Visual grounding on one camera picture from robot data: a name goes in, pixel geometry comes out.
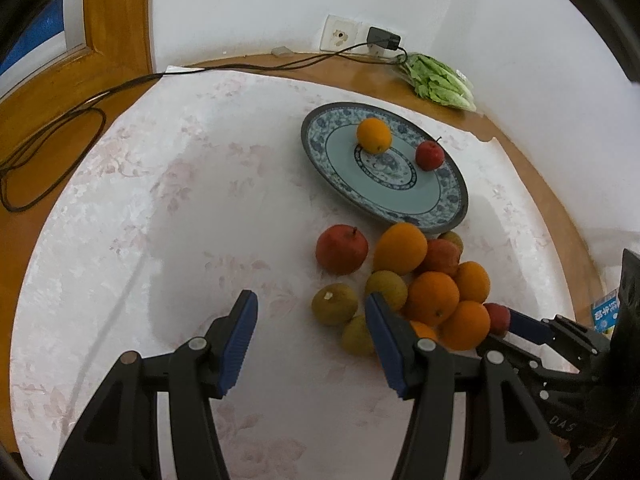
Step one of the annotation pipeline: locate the black charger cable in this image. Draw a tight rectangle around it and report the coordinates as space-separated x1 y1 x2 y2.
0 42 408 213

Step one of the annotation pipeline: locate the black plug-in charger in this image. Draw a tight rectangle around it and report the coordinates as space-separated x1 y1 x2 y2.
366 26 402 52

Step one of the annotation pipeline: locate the white floral tablecloth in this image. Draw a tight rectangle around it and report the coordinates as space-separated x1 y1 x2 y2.
10 65 576 480

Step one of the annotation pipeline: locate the bagged green lettuce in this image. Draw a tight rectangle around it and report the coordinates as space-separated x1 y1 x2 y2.
397 52 478 112

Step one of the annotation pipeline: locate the white round-jack wall plate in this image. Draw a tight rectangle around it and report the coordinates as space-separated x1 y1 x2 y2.
320 14 368 54

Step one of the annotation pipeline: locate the orange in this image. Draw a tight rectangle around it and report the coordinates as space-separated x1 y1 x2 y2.
372 222 429 276
356 117 392 155
404 271 460 327
440 300 491 352
407 320 440 343
452 261 492 304

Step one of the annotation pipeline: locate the red apple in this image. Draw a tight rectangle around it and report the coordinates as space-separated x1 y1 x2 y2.
483 302 512 337
420 239 462 278
415 137 446 172
315 225 370 276

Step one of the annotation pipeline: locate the window pane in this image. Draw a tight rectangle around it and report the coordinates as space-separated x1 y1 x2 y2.
0 0 68 78

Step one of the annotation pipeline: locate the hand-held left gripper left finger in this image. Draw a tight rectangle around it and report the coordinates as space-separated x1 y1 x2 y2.
47 289 260 480

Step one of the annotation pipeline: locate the wooden window frame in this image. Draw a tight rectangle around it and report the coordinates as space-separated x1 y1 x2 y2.
0 0 153 106

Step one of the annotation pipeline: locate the blue patterned porcelain plate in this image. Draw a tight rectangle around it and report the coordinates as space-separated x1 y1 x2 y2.
300 102 470 235

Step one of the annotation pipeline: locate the blue printed packet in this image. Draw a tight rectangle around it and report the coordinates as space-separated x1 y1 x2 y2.
591 292 621 333

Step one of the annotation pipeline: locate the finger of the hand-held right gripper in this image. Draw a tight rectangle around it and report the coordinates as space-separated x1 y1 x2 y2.
507 309 613 361
477 332 583 386

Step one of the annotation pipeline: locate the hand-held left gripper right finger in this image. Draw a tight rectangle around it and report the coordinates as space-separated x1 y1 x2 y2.
364 291 573 480

